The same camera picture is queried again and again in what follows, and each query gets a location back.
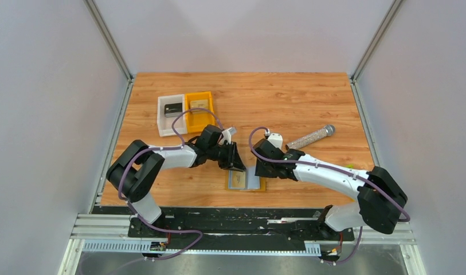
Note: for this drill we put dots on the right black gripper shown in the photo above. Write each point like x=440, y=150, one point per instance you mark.
x=260, y=172

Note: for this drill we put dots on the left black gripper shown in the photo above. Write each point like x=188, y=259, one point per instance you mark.
x=237, y=163

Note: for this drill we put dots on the gold vip card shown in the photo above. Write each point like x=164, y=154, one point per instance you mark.
x=237, y=180
x=199, y=106

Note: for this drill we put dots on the yellow leather card holder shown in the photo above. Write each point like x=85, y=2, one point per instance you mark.
x=254, y=183

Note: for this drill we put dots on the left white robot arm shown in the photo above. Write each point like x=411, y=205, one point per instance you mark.
x=135, y=170

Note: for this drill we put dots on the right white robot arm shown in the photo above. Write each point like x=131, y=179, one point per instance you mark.
x=378, y=200

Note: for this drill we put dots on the gold VIP card in bin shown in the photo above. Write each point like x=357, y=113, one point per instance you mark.
x=199, y=106

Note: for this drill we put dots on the black card in bin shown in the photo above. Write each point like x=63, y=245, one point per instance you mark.
x=173, y=109

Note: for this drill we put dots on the yellow plastic bin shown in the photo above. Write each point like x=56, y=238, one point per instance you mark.
x=197, y=120

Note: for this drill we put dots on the glitter silver microphone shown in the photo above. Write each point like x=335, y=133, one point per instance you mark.
x=327, y=130

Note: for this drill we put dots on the white plastic bin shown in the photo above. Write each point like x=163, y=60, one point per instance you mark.
x=166, y=124

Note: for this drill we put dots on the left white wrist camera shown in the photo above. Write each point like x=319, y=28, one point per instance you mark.
x=226, y=136

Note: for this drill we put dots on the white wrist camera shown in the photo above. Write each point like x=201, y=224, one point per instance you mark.
x=226, y=136
x=275, y=139

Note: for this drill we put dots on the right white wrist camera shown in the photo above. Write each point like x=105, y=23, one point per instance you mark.
x=275, y=139

